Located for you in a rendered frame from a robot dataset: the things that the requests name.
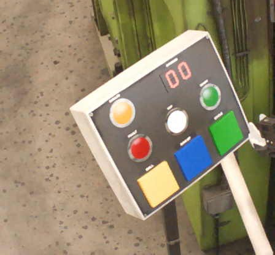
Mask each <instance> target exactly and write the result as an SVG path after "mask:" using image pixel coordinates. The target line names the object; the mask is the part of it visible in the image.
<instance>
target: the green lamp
mask: <svg viewBox="0 0 275 255"><path fill-rule="evenodd" d="M218 99H219V94H218V91H217V89H216V88H214V87H212V86H210V87H208V88H206V89H205V90H204V93H203V103H204V104H205V105H206V106H208V107H213V106H214V105H215V104H216V103H217V102H218Z"/></svg>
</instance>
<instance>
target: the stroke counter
mask: <svg viewBox="0 0 275 255"><path fill-rule="evenodd" d="M183 64H184V65H185V67H186V69H185V70H183V71H181V68H180V66H181V65H183ZM178 68H179V70H180V73H181V72H182V73H181V75H182V77H183V78H184V79H187V78H189V77H190V75H191V73H190V72H189V70H188V69H187V68H188V67H187V65H186V63H184V62H182V63H181V64H179V67H178ZM186 70H187V72H188V73H189V74H190V75H188V76H187V77H185V76H184V75H183V73H184V72H185V71H186ZM171 72H172V73H173V75H174V77H173V78H172V79H169V77H168V74H170V73H171ZM166 76H167V79H168V81H170V82H169V84H170V85H171V87H175V86H176V85H178V80H177V78H175V73H174V71H169V72H168V73H167V75H166ZM174 79H176V82H177V83H176V84H175V85H173V86H172V84H171V81H172V80H174Z"/></svg>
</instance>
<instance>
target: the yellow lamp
mask: <svg viewBox="0 0 275 255"><path fill-rule="evenodd" d="M132 114H133V111H132V108H131V106H130V105H129V104H128V103H126V102H120V103H118V104H117V105H115V107H114V110H113V118H114V120H115V122H116V123H119V124H125V123H127V122H128V121H130V119H131V117H132Z"/></svg>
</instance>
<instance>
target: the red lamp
mask: <svg viewBox="0 0 275 255"><path fill-rule="evenodd" d="M149 148H150V146H149V143H148V141H147V140H146V139H145V138H138V139H136V140H135V141H134V142H133V143H132V145H131V153H132V155H133V156H134V157H135V158H136V159H142V158H144V157H146V156H147V155H148V153H149Z"/></svg>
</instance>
